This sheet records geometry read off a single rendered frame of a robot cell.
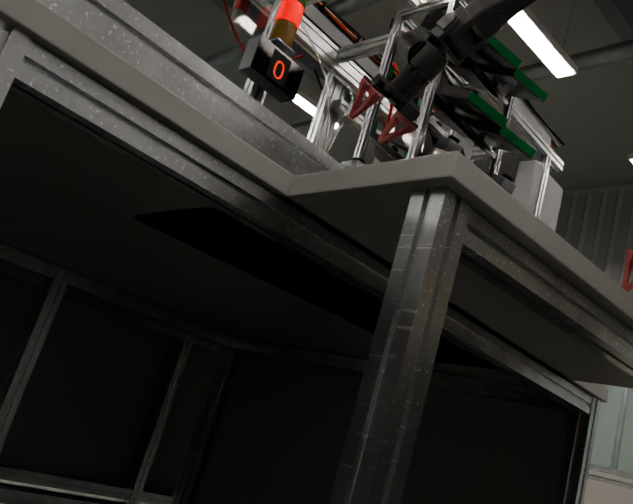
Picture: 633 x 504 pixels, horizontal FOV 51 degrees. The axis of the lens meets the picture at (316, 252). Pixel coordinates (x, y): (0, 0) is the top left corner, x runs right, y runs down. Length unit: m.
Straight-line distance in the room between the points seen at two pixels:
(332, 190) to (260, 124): 0.20
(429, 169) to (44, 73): 0.39
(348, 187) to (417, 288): 0.17
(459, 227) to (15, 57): 0.45
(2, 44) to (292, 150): 0.43
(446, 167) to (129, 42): 0.39
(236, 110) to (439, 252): 0.37
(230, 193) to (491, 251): 0.31
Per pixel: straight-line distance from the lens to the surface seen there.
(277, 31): 1.38
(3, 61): 0.68
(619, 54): 7.45
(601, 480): 5.16
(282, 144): 0.95
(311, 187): 0.81
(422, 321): 0.65
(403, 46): 1.41
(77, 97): 0.71
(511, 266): 0.78
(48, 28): 0.70
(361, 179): 0.75
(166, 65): 0.85
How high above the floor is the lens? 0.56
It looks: 15 degrees up
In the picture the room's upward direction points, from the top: 17 degrees clockwise
